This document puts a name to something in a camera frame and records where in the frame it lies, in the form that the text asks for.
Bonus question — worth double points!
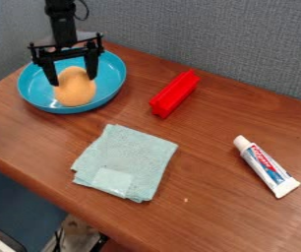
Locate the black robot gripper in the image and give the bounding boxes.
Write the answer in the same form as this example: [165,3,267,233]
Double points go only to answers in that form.
[29,18,104,87]

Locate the yellow egg-shaped ball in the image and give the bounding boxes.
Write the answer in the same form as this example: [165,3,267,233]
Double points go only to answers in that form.
[53,66,97,106]

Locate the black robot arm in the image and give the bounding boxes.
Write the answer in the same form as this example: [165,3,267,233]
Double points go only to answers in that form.
[27,0,105,87]

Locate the blue plastic plate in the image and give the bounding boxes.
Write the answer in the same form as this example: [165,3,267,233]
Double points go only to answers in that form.
[17,50,126,114]

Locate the red plastic block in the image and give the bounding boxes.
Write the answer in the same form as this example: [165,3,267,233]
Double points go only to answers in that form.
[149,70,200,118]

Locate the light green folded cloth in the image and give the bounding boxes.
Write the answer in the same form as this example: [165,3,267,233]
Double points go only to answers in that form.
[70,124,178,203]

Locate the grey object under table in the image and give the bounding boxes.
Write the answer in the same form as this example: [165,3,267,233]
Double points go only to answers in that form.
[41,215,109,252]

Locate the white toothpaste tube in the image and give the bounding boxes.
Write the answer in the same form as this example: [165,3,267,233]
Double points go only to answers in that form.
[233,135,301,199]

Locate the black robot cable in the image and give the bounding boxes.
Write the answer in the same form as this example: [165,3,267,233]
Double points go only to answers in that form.
[73,0,90,22]

